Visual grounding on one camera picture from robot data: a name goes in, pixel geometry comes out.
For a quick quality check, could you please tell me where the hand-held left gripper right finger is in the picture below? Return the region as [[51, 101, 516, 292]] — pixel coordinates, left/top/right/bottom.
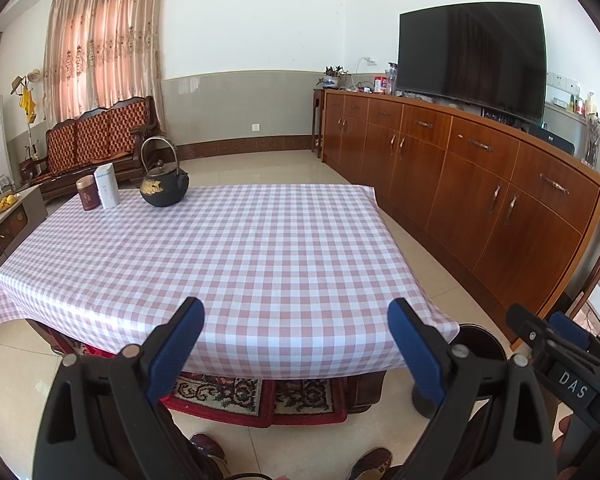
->
[[387, 298, 561, 480]]

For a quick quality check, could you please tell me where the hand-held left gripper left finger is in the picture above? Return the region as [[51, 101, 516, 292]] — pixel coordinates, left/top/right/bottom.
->
[[32, 296, 206, 480]]

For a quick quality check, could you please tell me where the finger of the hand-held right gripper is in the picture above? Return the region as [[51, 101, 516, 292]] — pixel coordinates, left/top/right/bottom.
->
[[506, 303, 566, 366], [549, 311, 600, 361]]

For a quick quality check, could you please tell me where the black trash bin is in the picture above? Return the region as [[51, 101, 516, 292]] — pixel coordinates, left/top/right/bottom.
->
[[412, 324, 508, 418]]

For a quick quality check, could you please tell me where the red patterned rug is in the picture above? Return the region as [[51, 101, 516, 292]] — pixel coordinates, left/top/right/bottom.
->
[[62, 340, 351, 428]]

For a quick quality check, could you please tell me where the dark wooden table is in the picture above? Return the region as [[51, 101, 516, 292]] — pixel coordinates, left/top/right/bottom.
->
[[30, 320, 388, 413]]

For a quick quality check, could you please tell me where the person's left shoe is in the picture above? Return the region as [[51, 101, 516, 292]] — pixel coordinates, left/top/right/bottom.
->
[[190, 432, 227, 466]]

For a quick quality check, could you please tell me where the person's shoe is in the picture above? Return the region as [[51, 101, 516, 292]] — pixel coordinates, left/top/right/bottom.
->
[[190, 432, 227, 466], [349, 447, 394, 480]]

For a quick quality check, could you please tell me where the checkered tablecloth table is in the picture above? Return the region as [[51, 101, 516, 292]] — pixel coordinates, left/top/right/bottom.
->
[[0, 183, 461, 378]]

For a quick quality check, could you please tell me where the person's right shoe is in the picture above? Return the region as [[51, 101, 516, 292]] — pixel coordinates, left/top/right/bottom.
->
[[349, 447, 394, 480]]

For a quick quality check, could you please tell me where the brown wooden sideboard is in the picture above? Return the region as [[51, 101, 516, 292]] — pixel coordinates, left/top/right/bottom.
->
[[322, 87, 600, 351]]

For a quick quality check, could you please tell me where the black iron teapot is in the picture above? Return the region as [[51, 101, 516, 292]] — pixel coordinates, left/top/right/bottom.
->
[[140, 136, 189, 207]]

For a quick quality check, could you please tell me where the white tea tin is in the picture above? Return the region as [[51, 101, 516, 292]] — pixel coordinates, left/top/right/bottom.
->
[[93, 163, 121, 209]]

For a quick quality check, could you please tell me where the maroon tea tin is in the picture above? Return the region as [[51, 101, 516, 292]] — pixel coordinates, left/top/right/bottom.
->
[[76, 176, 101, 211]]

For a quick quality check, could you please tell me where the glass vase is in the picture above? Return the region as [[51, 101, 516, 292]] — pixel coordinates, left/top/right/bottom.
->
[[582, 114, 600, 168]]

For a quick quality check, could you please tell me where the black speaker box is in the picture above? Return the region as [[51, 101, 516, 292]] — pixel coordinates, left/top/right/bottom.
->
[[527, 124, 576, 157]]

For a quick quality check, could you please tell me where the low cabinet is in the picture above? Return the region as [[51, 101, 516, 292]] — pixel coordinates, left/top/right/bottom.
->
[[0, 186, 48, 356]]

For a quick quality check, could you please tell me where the wooden sofa with orange cushions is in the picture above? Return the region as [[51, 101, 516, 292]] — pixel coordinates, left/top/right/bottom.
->
[[20, 96, 161, 196]]

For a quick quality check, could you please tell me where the coat rack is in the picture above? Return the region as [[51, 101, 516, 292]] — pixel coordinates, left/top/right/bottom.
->
[[10, 70, 46, 161]]

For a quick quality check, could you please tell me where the black television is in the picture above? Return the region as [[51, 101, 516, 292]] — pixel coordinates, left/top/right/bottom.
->
[[396, 2, 548, 123]]

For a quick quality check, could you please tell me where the potted plant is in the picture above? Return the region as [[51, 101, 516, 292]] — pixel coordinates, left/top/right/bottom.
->
[[319, 65, 351, 90]]

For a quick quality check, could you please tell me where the yellow garment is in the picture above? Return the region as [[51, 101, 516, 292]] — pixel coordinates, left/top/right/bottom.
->
[[20, 87, 38, 123]]

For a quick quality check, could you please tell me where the pink embroidered curtain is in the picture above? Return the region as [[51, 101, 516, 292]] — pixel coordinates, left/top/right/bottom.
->
[[42, 0, 166, 123]]

